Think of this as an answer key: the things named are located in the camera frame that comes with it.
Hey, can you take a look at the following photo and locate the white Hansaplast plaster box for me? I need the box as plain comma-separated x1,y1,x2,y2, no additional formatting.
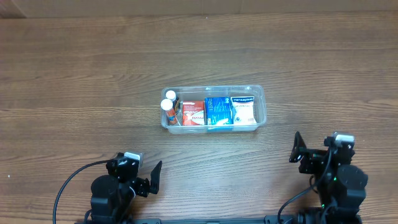
231,96,257,125

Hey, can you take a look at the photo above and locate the orange tube white cap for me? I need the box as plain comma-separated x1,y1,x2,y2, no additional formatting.
160,98,178,125

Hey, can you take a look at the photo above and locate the red medicine box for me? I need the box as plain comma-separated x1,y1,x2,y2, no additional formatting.
182,101,205,126

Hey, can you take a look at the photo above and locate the clear plastic container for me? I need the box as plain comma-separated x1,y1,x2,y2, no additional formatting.
160,85,267,134

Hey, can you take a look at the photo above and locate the dark bottle white cap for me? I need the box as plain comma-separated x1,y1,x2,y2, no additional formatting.
165,90,180,114

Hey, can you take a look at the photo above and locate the blue VapoDrops lozenge box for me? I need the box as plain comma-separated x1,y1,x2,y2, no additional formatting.
204,97,233,126

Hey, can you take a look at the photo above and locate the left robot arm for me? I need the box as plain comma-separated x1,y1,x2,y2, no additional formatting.
83,152,162,223

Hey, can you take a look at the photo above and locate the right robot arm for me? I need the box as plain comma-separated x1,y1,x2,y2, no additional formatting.
287,132,368,224

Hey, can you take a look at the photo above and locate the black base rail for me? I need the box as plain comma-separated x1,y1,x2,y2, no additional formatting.
122,215,279,224

